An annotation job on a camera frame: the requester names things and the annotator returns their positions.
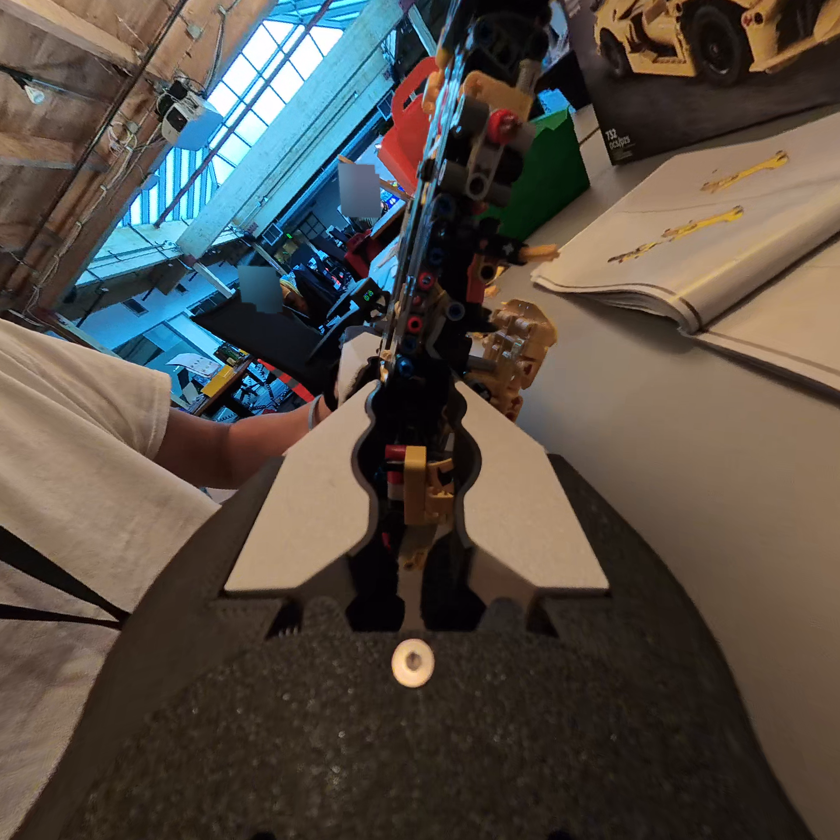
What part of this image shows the yellow black brick car model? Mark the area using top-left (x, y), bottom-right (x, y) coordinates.
top-left (377, 0), bottom-right (560, 572)

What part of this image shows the black lanyard strap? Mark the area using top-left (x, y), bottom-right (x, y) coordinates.
top-left (0, 525), bottom-right (131, 624)

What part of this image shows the black toy car box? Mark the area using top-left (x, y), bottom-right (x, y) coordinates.
top-left (564, 0), bottom-right (840, 168)

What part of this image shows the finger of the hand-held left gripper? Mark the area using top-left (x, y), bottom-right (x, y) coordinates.
top-left (335, 331), bottom-right (388, 408)

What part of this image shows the white ceiling camera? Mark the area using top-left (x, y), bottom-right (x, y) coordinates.
top-left (157, 82), bottom-right (224, 152)

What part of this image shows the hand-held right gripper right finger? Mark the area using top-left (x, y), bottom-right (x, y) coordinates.
top-left (453, 381), bottom-right (610, 618)

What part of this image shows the open instruction booklet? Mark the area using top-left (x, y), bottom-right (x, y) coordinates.
top-left (530, 112), bottom-right (840, 401)

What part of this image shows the green storage bin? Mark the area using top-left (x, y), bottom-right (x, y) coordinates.
top-left (482, 108), bottom-right (590, 240)

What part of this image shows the person's left forearm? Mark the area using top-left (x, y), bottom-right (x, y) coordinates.
top-left (157, 397), bottom-right (316, 492)

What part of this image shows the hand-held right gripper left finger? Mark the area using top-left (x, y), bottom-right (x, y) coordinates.
top-left (223, 381), bottom-right (385, 598)

